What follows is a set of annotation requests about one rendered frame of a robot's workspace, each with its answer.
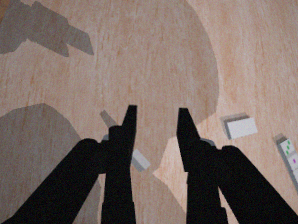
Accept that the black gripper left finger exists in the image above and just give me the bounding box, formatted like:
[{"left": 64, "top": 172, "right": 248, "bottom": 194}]
[{"left": 1, "top": 105, "right": 137, "bottom": 224}]

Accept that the white domino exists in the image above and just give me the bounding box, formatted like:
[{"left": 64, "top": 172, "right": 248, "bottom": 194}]
[
  {"left": 131, "top": 148, "right": 151, "bottom": 172},
  {"left": 277, "top": 138, "right": 298, "bottom": 172},
  {"left": 289, "top": 168, "right": 298, "bottom": 192},
  {"left": 224, "top": 117, "right": 258, "bottom": 140}
]

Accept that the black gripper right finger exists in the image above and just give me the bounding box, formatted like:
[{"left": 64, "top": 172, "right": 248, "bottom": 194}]
[{"left": 176, "top": 108, "right": 298, "bottom": 224}]

